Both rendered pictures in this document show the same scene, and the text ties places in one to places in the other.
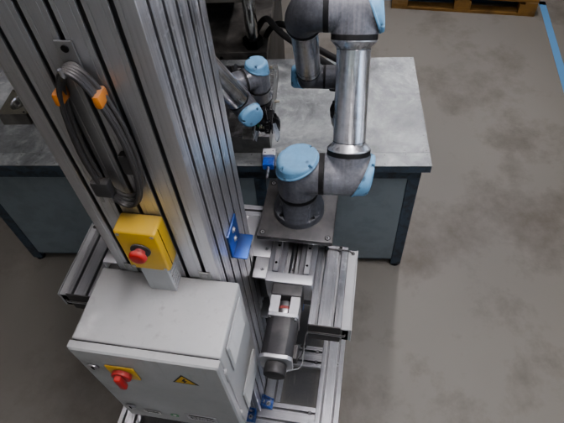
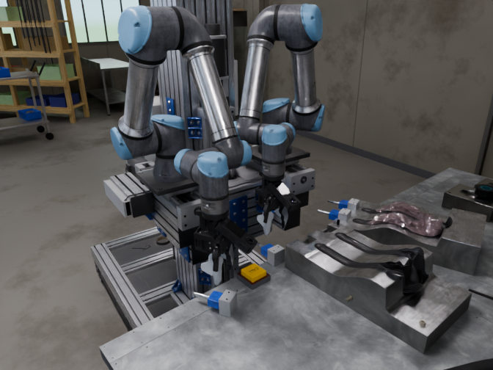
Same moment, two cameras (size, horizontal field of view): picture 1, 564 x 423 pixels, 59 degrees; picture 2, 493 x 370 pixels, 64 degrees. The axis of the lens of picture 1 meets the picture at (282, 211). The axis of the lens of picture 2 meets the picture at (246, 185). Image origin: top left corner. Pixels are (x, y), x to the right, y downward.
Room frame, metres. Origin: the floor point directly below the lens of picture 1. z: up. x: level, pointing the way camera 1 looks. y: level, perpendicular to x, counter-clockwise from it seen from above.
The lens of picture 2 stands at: (2.11, -0.90, 1.61)
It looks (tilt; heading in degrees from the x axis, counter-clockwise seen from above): 23 degrees down; 133
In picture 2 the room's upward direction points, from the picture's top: 1 degrees counter-clockwise
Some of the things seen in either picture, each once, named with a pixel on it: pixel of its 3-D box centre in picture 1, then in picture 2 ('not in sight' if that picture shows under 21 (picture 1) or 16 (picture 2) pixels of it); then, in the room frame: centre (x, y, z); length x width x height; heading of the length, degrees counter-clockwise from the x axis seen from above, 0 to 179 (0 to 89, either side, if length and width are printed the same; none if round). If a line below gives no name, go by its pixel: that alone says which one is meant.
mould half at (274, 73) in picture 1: (243, 99); (371, 269); (1.69, 0.12, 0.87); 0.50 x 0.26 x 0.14; 172
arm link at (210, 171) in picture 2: not in sight; (212, 175); (1.40, -0.27, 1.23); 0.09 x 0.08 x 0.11; 170
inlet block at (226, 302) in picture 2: not in sight; (213, 299); (1.39, -0.28, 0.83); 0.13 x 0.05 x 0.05; 19
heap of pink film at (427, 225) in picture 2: not in sight; (406, 216); (1.65, 0.48, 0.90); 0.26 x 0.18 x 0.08; 10
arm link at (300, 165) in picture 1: (300, 172); (167, 133); (0.94, -0.06, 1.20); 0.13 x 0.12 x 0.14; 80
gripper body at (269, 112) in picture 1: (262, 114); (271, 189); (1.35, 0.03, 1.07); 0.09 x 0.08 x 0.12; 171
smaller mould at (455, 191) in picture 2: not in sight; (473, 202); (1.78, 0.92, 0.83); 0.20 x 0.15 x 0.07; 172
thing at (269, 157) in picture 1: (268, 164); (266, 249); (1.34, 0.04, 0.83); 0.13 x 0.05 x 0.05; 171
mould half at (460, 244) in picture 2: not in sight; (406, 225); (1.66, 0.48, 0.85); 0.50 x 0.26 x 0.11; 10
